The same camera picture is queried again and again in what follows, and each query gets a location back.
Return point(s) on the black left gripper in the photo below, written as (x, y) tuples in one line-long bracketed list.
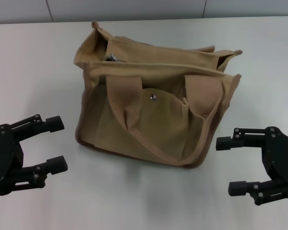
[(3, 153)]

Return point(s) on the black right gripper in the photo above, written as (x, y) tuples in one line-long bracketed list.
[(282, 155)]

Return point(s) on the khaki canvas food bag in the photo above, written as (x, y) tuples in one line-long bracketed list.
[(146, 134)]

